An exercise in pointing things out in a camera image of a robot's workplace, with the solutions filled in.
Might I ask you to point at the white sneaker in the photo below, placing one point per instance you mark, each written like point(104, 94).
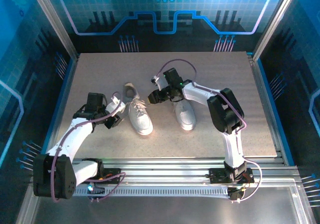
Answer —
point(141, 121)
point(186, 116)

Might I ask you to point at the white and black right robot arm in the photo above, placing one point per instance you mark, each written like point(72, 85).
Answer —
point(197, 91)

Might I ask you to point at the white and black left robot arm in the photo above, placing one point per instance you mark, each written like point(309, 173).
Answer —
point(75, 139)

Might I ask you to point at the grey metal panel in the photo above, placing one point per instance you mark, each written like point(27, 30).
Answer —
point(162, 211)

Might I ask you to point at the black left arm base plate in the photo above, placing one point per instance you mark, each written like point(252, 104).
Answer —
point(112, 172)

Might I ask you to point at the aluminium side rail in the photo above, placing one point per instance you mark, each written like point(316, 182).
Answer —
point(260, 89)

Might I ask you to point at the aluminium frame post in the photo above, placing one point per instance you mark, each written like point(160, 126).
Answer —
point(275, 22)
point(53, 22)

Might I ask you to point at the aluminium rail frame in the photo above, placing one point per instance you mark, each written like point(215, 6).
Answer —
point(162, 170)

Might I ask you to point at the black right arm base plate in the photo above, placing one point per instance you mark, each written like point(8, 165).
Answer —
point(217, 175)

